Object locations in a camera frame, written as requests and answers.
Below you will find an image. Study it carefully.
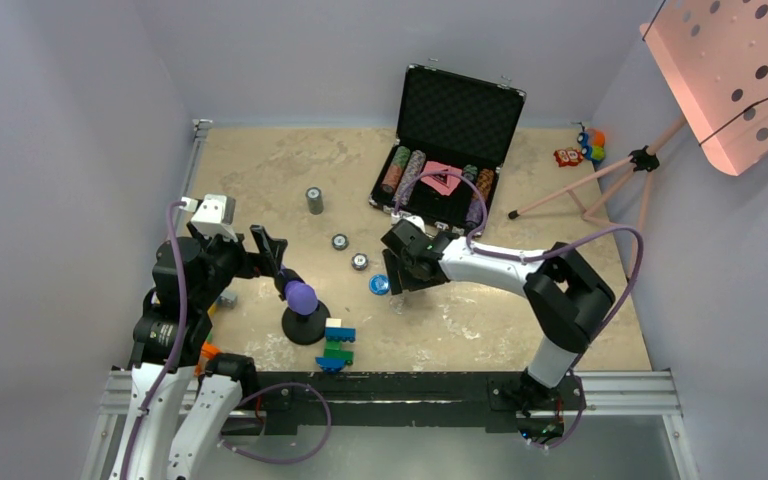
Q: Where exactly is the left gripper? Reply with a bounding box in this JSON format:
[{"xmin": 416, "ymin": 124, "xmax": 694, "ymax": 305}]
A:
[{"xmin": 187, "ymin": 217, "xmax": 285, "ymax": 308}]

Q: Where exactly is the triangular all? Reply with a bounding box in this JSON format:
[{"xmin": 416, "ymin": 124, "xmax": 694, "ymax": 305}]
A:
[{"xmin": 433, "ymin": 169, "xmax": 461, "ymax": 189}]

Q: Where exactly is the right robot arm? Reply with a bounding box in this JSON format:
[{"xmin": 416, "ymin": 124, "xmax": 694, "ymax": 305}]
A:
[{"xmin": 381, "ymin": 219, "xmax": 616, "ymax": 413}]

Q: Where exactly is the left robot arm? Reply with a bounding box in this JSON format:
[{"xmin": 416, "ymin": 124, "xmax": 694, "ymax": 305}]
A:
[{"xmin": 110, "ymin": 225, "xmax": 288, "ymax": 479}]

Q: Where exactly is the red toy card pack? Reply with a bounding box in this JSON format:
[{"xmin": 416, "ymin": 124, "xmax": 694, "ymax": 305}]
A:
[{"xmin": 553, "ymin": 147, "xmax": 586, "ymax": 168}]

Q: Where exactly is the blue dealer button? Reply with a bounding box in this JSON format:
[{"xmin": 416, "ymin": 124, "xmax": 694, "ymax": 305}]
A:
[{"xmin": 368, "ymin": 274, "xmax": 390, "ymax": 296}]

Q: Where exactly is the clear plastic button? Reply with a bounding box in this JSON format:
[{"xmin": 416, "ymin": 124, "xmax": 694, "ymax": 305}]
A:
[{"xmin": 389, "ymin": 295, "xmax": 406, "ymax": 315}]

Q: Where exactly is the ten value poker chip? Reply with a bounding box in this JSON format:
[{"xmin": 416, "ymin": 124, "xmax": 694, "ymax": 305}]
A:
[{"xmin": 351, "ymin": 253, "xmax": 369, "ymax": 271}]

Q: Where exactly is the purple handheld massager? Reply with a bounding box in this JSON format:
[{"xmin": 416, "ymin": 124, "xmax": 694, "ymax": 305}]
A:
[{"xmin": 275, "ymin": 267, "xmax": 319, "ymax": 315}]

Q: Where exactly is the tall grey chip stack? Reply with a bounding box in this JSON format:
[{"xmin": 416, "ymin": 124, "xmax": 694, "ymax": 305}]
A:
[{"xmin": 305, "ymin": 187, "xmax": 324, "ymax": 215}]

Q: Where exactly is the fifty value poker chip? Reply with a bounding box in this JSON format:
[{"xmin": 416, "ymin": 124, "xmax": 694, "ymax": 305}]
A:
[{"xmin": 331, "ymin": 233, "xmax": 349, "ymax": 251}]

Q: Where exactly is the grey toy brick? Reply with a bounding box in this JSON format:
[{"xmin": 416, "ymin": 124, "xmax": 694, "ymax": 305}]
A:
[{"xmin": 217, "ymin": 291, "xmax": 238, "ymax": 309}]

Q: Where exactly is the blue green toy brick stack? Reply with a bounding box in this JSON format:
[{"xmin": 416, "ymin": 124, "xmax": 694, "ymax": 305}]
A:
[{"xmin": 315, "ymin": 318, "xmax": 357, "ymax": 374}]

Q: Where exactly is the green and red chip row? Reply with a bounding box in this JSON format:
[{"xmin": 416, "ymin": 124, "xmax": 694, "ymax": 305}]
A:
[{"xmin": 380, "ymin": 146, "xmax": 411, "ymax": 195}]

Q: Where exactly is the black base bar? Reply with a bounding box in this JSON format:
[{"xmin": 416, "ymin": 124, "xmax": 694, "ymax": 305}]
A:
[{"xmin": 232, "ymin": 371, "xmax": 586, "ymax": 438}]

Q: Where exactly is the pink playing card deck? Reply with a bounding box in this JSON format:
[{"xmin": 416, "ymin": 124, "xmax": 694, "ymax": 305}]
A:
[{"xmin": 419, "ymin": 161, "xmax": 462, "ymax": 197}]

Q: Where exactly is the orange toy piece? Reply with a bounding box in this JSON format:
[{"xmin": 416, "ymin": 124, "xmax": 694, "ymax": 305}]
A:
[{"xmin": 200, "ymin": 342, "xmax": 222, "ymax": 362}]

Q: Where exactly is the dark green chip stack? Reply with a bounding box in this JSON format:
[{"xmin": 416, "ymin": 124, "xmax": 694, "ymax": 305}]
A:
[{"xmin": 461, "ymin": 164, "xmax": 479, "ymax": 183}]

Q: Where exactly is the orange and black chip row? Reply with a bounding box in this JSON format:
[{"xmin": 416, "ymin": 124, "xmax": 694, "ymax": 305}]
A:
[{"xmin": 475, "ymin": 169, "xmax": 495, "ymax": 201}]

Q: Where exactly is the black aluminium poker case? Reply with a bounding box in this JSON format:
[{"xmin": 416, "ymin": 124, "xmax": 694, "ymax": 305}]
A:
[{"xmin": 368, "ymin": 64, "xmax": 527, "ymax": 234}]

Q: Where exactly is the colourful toy car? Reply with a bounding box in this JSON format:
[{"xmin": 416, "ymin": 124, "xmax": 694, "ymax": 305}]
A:
[{"xmin": 577, "ymin": 127, "xmax": 606, "ymax": 163}]

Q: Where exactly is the pink music stand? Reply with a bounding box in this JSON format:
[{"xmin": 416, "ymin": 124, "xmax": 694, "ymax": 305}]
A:
[{"xmin": 507, "ymin": 0, "xmax": 768, "ymax": 283}]

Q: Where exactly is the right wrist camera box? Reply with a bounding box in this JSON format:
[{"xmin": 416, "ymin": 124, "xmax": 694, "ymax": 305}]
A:
[{"xmin": 390, "ymin": 211, "xmax": 426, "ymax": 233}]

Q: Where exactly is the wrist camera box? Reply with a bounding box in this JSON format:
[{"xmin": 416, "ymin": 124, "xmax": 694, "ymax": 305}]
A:
[
  {"xmin": 390, "ymin": 211, "xmax": 426, "ymax": 233},
  {"xmin": 181, "ymin": 194, "xmax": 238, "ymax": 242}
]

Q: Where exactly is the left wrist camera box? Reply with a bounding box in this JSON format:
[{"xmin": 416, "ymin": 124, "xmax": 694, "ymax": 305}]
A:
[{"xmin": 181, "ymin": 194, "xmax": 238, "ymax": 242}]

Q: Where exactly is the aluminium table frame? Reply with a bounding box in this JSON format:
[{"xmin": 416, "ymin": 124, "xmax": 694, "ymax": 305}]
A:
[{"xmin": 79, "ymin": 117, "xmax": 700, "ymax": 480}]

